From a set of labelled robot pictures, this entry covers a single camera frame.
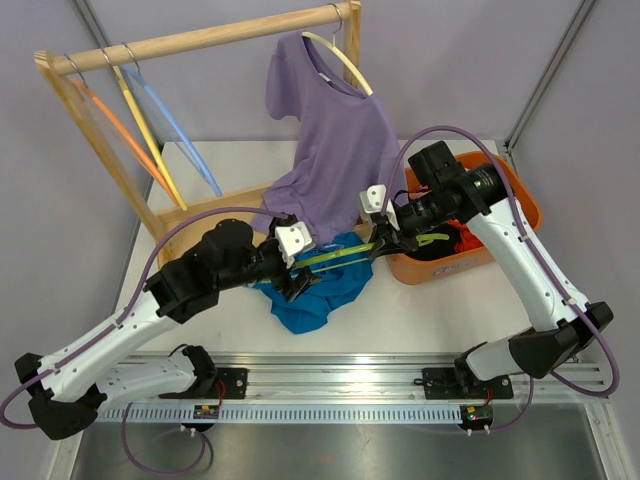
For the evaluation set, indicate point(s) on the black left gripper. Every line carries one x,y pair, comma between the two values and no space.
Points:
292,288

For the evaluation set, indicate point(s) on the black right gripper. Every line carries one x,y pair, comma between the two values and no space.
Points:
388,240

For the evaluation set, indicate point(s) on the green clothes hanger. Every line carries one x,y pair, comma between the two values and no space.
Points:
354,255

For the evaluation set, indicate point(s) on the blue t shirt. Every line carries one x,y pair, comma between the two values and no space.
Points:
337,288

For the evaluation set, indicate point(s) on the orange t shirt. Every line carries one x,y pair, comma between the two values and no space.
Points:
467,240

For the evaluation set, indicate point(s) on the lavender t shirt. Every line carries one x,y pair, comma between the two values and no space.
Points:
345,141

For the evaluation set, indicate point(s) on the light blue clothes hanger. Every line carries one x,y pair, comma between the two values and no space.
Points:
176,133

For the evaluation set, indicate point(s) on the cream clothes hanger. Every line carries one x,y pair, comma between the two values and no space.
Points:
340,60

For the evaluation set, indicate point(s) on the orange clothes hanger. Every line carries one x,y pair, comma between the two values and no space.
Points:
103,113

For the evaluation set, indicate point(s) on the yellow clothes hanger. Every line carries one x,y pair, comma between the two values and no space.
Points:
158,163

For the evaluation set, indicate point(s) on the black t shirt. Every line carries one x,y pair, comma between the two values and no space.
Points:
439,248

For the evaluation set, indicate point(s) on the pink t shirt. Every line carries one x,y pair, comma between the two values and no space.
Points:
419,192

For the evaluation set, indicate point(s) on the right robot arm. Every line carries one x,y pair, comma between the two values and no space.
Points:
563,321

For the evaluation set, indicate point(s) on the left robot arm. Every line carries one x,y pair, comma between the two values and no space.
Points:
69,388

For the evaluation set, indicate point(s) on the orange plastic basket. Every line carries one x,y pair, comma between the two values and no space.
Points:
410,270

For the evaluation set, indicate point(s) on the wooden clothes rack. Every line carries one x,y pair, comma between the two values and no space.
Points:
337,27

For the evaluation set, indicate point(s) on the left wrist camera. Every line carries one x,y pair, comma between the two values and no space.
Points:
293,240

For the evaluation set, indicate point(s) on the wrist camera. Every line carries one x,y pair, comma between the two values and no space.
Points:
293,240
372,210

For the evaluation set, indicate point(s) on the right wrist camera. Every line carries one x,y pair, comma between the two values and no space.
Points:
372,210

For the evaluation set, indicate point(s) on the aluminium mounting rail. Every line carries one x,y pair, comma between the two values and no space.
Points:
312,389

